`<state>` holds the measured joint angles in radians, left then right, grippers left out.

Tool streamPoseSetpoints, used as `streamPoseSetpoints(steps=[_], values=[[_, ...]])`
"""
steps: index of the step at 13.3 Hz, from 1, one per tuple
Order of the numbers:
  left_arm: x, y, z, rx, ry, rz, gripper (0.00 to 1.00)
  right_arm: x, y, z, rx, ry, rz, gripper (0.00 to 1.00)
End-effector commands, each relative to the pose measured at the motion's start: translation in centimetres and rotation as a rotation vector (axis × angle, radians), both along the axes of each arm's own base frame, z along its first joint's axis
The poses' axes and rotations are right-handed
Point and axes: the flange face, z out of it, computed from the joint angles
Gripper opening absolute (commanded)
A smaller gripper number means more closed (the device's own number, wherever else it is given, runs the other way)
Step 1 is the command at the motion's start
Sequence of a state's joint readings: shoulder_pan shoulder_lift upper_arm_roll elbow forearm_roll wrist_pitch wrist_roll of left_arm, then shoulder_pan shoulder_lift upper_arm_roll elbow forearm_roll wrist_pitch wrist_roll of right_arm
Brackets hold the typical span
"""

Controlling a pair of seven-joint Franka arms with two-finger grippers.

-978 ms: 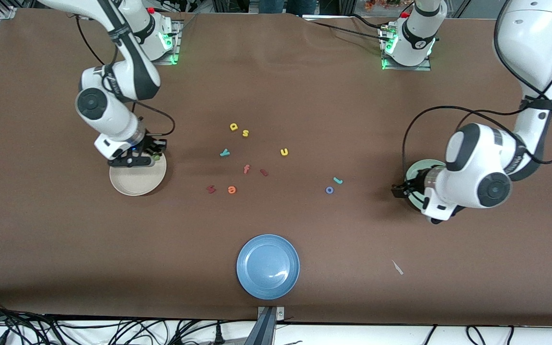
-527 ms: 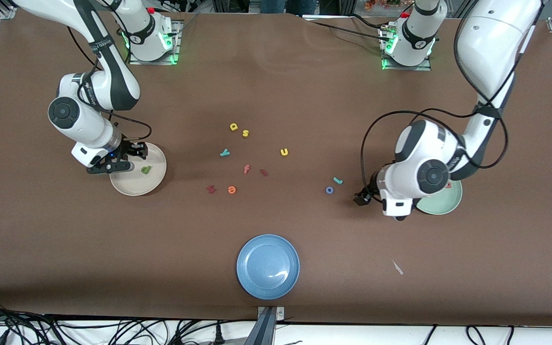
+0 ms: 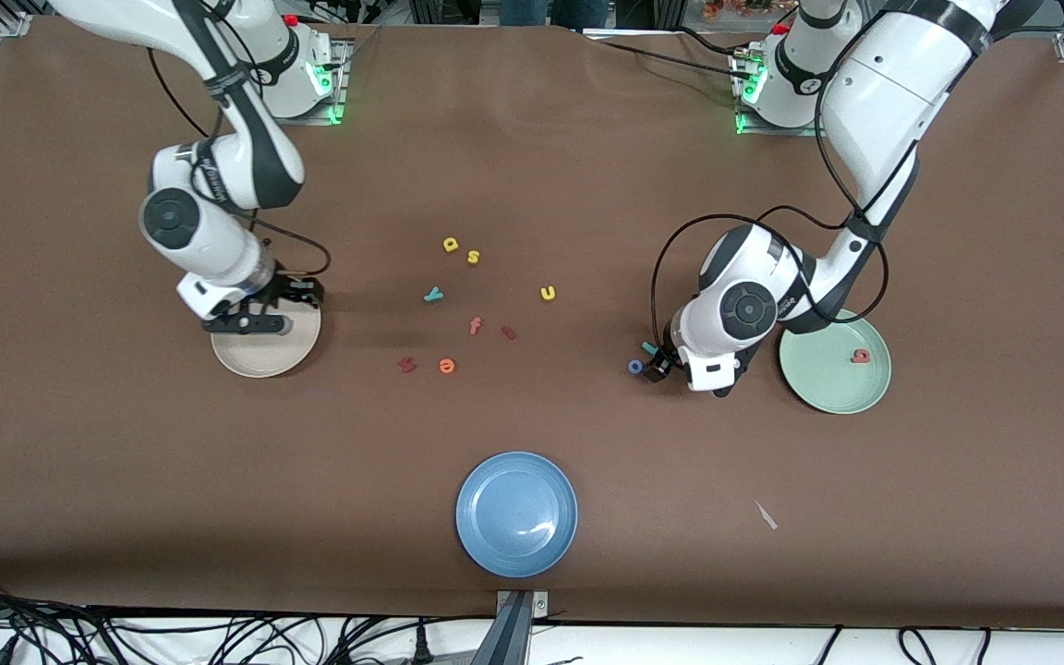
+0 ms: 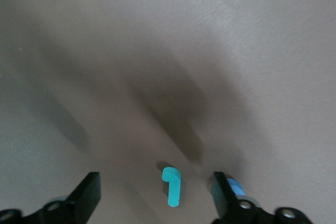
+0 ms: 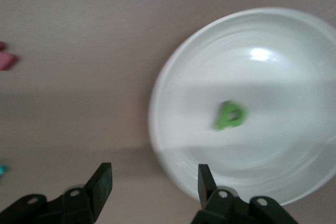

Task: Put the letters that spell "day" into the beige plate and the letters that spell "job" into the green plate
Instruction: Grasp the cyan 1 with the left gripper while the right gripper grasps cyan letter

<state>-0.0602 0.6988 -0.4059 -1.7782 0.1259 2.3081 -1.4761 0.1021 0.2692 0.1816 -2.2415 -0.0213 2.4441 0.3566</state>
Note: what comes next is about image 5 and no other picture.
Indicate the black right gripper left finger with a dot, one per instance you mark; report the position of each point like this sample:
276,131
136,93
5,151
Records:
102,182

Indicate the beige brown plate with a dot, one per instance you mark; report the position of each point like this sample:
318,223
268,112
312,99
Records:
262,155

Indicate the green letter d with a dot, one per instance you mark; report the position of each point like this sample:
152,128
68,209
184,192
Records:
223,121

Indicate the dark red letter s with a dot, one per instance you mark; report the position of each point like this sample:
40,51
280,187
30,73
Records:
8,61

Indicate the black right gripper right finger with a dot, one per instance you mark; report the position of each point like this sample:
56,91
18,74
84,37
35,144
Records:
206,187

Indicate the brown table cover sheet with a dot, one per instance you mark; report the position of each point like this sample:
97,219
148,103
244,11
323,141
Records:
78,51

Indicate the teal letter y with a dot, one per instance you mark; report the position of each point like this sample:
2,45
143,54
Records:
3,169

